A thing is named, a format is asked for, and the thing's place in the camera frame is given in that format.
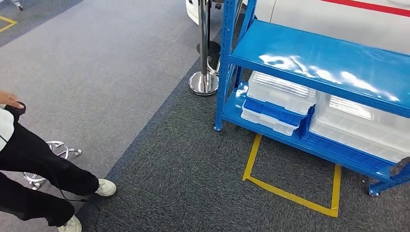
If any person's leg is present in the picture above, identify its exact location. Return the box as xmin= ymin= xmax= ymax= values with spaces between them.
xmin=0 ymin=173 xmax=75 ymax=227
xmin=0 ymin=120 xmax=100 ymax=197

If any person's torso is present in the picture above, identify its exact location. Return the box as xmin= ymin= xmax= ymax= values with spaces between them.
xmin=0 ymin=108 xmax=15 ymax=152

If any chrome chair base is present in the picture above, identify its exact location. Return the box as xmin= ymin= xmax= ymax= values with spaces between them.
xmin=23 ymin=141 xmax=83 ymax=191

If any thin black controller cable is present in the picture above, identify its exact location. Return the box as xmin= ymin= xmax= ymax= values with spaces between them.
xmin=59 ymin=188 xmax=101 ymax=232

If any person's hand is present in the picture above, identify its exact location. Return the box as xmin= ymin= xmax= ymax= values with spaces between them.
xmin=0 ymin=91 xmax=25 ymax=110

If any chrome stanchion post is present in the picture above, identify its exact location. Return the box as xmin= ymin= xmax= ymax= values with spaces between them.
xmin=189 ymin=0 xmax=220 ymax=96
xmin=196 ymin=0 xmax=221 ymax=57

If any white car with red stripe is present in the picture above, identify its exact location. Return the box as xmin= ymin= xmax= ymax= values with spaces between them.
xmin=186 ymin=0 xmax=410 ymax=55

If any clear plastic storage bin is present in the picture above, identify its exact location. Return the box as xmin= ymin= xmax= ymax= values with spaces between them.
xmin=247 ymin=71 xmax=319 ymax=116
xmin=309 ymin=93 xmax=410 ymax=164

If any black handheld controller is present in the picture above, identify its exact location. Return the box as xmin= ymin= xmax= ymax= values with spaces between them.
xmin=4 ymin=101 xmax=27 ymax=123

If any blue metal shelf rack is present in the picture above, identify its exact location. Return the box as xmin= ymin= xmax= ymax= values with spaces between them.
xmin=214 ymin=0 xmax=410 ymax=197

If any person's shoe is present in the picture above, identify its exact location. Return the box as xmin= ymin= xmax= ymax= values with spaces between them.
xmin=58 ymin=215 xmax=83 ymax=232
xmin=95 ymin=178 xmax=117 ymax=197

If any chrome stanchion base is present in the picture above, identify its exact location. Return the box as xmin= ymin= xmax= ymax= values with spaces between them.
xmin=206 ymin=53 xmax=222 ymax=76

